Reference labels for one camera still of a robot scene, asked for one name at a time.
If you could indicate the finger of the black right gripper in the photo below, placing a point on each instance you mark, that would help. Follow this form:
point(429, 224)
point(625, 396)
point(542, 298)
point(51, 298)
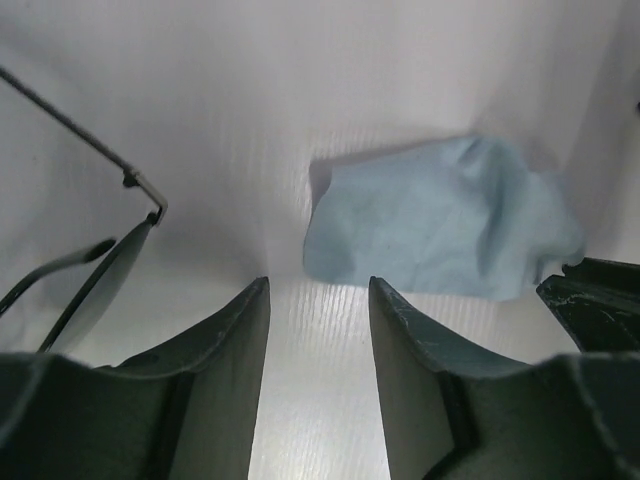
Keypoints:
point(597, 303)

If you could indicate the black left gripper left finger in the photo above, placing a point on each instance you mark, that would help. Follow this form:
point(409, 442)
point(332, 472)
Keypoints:
point(185, 409)

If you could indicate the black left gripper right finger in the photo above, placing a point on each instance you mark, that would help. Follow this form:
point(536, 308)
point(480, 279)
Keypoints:
point(452, 409)

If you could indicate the dark aviator sunglasses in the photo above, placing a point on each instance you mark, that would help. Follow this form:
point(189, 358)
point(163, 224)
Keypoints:
point(116, 257)

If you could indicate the light blue cleaning cloth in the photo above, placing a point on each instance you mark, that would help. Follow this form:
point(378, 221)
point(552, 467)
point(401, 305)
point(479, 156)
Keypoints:
point(462, 216)

